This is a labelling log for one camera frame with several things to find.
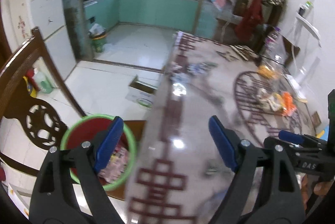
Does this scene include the purple cap drink bottle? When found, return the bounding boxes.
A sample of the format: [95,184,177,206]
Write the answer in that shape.
[265,27,281,58]

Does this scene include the orange snack wrapper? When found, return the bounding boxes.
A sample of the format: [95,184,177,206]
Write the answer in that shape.
[281,91,296,117]

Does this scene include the white cardboard box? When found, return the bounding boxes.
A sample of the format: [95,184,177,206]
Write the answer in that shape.
[125,75,157,108]

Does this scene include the brown patterned flat box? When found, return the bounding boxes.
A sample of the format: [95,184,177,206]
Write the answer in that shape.
[230,45,258,61]

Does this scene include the clear zip plastic bag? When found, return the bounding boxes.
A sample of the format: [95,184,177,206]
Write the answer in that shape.
[257,33,287,81]

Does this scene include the red bin green rim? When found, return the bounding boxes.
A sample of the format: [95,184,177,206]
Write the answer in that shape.
[60,115,137,192]

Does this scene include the green kitchen trash can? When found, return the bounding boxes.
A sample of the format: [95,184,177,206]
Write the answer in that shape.
[89,23,107,53]

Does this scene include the green detergent bottle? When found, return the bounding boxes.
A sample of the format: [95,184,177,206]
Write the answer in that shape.
[33,68,53,94]

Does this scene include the dark carved wooden chair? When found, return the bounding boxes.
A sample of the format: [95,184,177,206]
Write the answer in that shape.
[0,27,87,178]

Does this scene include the red hanging garment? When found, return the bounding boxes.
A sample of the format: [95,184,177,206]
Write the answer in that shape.
[234,0,263,42]

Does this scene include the white refrigerator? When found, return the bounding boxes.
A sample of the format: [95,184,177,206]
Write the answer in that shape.
[1,0,76,79]

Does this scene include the person's right hand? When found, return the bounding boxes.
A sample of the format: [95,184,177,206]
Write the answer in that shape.
[300,174,334,210]

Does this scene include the yellow snack box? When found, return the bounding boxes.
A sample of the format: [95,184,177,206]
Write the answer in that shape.
[259,93,284,112]

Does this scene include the teal kitchen cabinets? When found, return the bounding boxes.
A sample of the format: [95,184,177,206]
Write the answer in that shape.
[84,0,198,32]

